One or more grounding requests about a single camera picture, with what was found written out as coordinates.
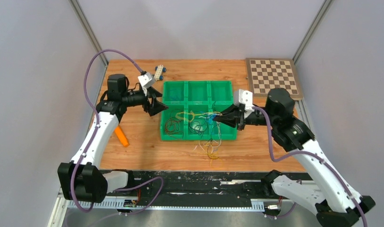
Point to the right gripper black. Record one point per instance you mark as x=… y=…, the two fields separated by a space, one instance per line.
x=239 y=118

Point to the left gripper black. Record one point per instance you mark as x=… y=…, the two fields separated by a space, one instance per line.
x=156 y=107

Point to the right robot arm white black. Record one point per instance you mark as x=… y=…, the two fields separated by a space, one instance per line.
x=336 y=203

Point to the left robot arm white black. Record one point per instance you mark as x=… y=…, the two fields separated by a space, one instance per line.
x=80 y=178

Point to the white blue toy car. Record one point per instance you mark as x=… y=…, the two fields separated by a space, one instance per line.
x=159 y=70

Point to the green six-compartment tray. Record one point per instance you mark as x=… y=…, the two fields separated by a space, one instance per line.
x=192 y=107

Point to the orange plastic carrot toy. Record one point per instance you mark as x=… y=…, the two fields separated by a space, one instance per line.
x=121 y=136

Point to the wooden chessboard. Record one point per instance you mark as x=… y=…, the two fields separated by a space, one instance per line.
x=264 y=74

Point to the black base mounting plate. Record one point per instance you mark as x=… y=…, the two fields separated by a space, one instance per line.
x=199 y=189

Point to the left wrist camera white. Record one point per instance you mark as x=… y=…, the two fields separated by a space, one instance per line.
x=146 y=81

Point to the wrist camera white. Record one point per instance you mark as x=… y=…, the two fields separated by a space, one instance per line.
x=243 y=97
x=146 y=81

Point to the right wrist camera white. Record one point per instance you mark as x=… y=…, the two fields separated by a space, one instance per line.
x=243 y=97

